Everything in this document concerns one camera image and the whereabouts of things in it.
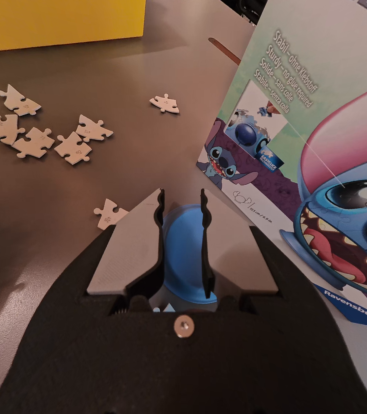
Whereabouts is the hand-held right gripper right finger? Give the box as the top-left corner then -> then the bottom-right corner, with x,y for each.
201,189 -> 279,300

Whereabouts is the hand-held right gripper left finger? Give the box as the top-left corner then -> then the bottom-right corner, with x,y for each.
86,188 -> 165,304

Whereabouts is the single white puzzle piece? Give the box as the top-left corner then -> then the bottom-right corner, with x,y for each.
149,94 -> 180,114
94,198 -> 129,231

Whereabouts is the yellow plastic bin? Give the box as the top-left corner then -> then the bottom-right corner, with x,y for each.
0,0 -> 145,53

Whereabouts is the printed cardboard puzzle box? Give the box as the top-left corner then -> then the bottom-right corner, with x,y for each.
196,0 -> 367,329

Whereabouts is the blue plastic stand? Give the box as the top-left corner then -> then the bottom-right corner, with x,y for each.
162,204 -> 219,306

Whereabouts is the dark office chair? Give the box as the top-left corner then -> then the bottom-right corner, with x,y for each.
222,0 -> 268,25

